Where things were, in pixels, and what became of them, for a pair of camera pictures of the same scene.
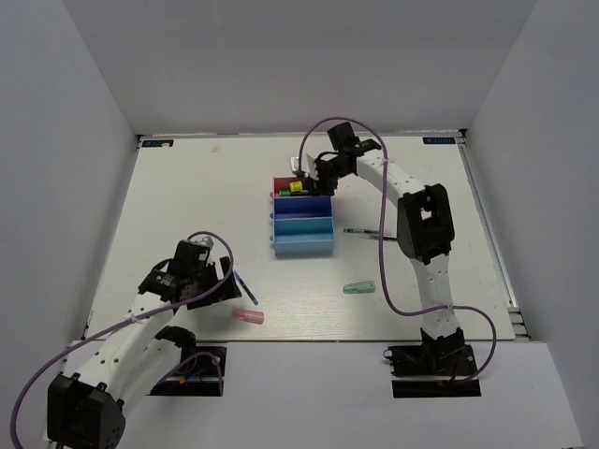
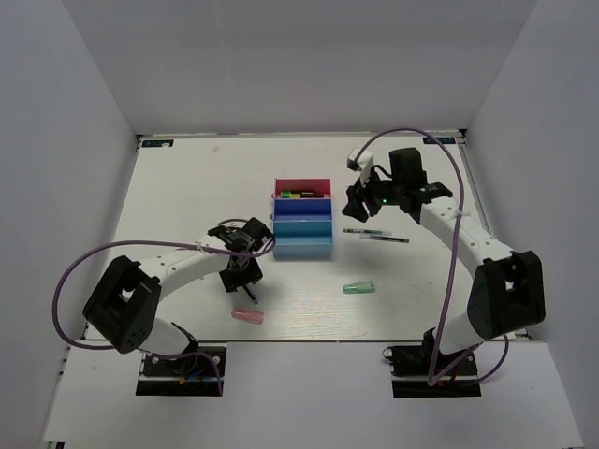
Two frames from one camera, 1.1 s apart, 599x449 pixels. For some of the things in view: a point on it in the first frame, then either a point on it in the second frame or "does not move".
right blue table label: [439, 140] does not move
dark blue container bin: [301, 207] does not move
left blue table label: [157, 143] does not move
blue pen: [247, 289] does not move
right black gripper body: [328, 173] → [379, 193]
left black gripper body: [205, 277] → [236, 275]
